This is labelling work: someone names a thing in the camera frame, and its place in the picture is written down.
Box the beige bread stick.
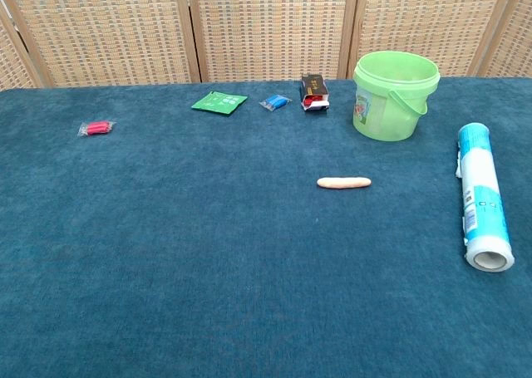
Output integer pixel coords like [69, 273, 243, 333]
[316, 175, 372, 191]

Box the blue packet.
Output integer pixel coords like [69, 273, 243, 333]
[259, 94, 293, 112]

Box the red candy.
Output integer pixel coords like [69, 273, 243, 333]
[76, 120, 117, 138]

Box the blue carpet table cover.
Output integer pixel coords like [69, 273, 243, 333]
[0, 76, 532, 378]

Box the green sachet packet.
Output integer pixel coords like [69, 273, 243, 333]
[190, 90, 249, 117]

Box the black red cigarette box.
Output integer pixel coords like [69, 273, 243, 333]
[299, 73, 332, 115]

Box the green plastic bucket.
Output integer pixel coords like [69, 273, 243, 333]
[352, 51, 441, 143]

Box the woven rattan folding screen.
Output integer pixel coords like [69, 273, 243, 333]
[0, 0, 532, 91]

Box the white blue plastic wrap roll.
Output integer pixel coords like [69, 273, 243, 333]
[453, 122, 516, 273]

